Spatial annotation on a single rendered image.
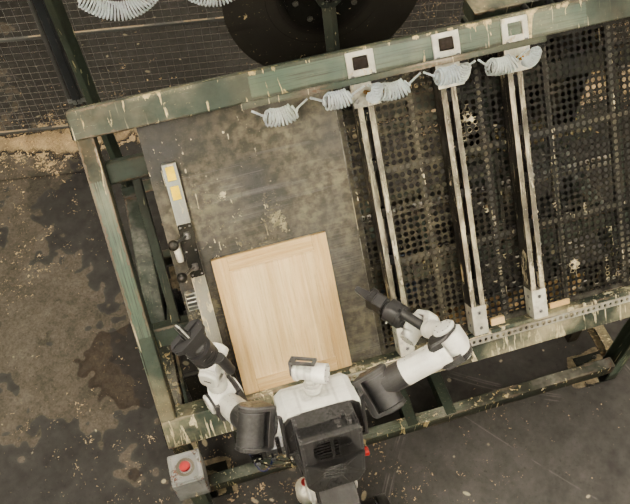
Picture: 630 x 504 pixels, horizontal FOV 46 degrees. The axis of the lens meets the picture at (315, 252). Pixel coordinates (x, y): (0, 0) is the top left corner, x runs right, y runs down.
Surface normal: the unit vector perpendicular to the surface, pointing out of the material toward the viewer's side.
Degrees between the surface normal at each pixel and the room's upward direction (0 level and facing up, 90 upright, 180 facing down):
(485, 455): 0
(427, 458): 0
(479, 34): 52
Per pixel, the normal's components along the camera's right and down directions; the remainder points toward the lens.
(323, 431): -0.14, -0.83
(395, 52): 0.21, 0.28
